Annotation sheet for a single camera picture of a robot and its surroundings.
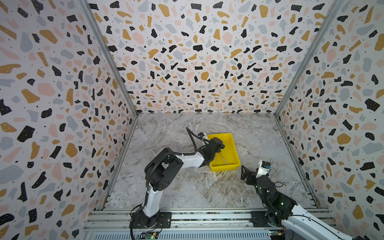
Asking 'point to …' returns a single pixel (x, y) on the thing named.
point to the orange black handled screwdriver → (223, 158)
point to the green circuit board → (150, 236)
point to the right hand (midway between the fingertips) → (247, 166)
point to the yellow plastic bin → (229, 154)
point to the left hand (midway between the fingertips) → (219, 140)
